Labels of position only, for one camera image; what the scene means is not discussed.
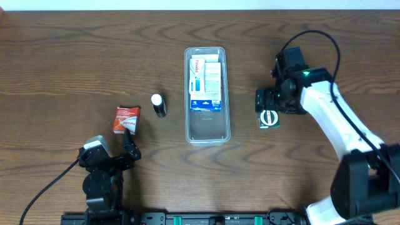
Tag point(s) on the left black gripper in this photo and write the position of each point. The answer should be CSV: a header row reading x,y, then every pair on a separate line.
x,y
115,159

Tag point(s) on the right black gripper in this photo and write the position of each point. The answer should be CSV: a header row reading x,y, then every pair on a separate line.
x,y
264,100

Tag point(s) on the green square box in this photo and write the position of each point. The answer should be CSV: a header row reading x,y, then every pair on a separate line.
x,y
268,119

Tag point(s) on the red Panadol box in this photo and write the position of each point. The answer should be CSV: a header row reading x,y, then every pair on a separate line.
x,y
126,118

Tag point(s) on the black bottle white cap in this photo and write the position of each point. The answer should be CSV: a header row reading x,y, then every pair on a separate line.
x,y
159,105

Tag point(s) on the blue tall box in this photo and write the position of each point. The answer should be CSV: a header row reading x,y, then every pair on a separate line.
x,y
211,99

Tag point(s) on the white Panadol box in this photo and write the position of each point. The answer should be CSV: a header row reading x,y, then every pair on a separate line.
x,y
196,72

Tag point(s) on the clear plastic container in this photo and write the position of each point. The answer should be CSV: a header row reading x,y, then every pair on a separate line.
x,y
207,128

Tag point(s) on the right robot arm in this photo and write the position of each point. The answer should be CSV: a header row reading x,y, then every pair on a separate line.
x,y
367,179

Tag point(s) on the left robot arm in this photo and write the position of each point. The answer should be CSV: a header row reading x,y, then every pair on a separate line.
x,y
103,186

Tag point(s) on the black mounting rail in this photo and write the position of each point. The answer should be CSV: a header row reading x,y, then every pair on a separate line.
x,y
160,218

